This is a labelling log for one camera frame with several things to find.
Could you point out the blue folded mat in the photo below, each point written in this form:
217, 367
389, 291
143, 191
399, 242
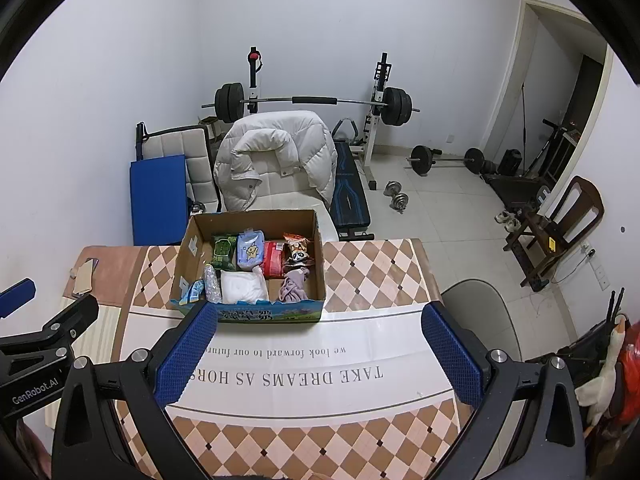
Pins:
157, 200

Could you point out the white leather chair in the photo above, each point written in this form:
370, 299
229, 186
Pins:
290, 195

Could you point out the black floor exercise machine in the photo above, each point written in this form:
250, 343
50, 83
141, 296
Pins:
515, 190

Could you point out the small clear blue packet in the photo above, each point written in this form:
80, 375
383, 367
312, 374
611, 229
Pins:
192, 295

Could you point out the red orange bag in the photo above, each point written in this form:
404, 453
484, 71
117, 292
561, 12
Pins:
631, 375

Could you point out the black metal frame stand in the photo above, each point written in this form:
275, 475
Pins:
552, 150

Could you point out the white door frame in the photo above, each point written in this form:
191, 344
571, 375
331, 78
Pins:
510, 60

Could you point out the white barbell rack bench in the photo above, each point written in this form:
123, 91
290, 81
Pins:
372, 140

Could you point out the dark wooden chair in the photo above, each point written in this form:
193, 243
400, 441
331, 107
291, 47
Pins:
585, 200

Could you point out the silver dumbbell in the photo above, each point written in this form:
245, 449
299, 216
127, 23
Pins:
392, 188
400, 203

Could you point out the panda snack packet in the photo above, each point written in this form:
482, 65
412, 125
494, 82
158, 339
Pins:
298, 255

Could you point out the printed cardboard box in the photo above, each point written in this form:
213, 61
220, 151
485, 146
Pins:
280, 312

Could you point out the white goose plush toy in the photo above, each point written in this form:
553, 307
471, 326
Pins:
600, 385

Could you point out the small black box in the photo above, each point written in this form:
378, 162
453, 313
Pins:
510, 161

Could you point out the white shoe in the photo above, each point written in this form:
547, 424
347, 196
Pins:
514, 224
502, 218

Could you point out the brown cardboard piece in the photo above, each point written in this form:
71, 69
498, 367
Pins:
82, 277

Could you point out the white power strip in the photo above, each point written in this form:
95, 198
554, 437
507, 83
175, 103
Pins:
602, 277

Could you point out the checkered printed tablecloth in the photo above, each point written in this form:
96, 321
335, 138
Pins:
300, 410

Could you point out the clear yellow-edged packet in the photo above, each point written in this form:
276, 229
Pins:
212, 285

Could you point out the blue tissue packet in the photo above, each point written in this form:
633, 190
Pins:
250, 252

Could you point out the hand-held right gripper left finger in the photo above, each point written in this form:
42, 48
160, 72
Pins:
187, 350

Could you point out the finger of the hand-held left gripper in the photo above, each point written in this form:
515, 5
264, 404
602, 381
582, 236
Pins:
17, 297
65, 327

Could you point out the black metal equipment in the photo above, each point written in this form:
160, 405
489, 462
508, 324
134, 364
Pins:
590, 342

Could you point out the red snack packet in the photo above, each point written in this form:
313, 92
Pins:
274, 260

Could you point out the green wet wipes packet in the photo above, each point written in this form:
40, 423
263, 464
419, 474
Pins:
224, 250

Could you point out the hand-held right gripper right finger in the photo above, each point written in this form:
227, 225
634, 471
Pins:
450, 355

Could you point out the grey round chair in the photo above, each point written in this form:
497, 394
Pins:
480, 310

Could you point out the black racked barbell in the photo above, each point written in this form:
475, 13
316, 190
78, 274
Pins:
310, 100

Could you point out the white quilted folding chair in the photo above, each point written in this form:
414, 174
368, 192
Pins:
175, 145

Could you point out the dark smartphone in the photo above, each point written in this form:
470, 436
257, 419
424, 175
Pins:
92, 262

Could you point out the grey pink cloth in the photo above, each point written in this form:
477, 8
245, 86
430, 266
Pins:
295, 287

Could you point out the black floor barbell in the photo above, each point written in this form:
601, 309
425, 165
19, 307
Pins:
422, 160

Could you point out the white soft bag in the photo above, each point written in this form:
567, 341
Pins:
242, 287

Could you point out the white puffer jacket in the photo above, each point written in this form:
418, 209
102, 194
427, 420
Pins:
295, 150

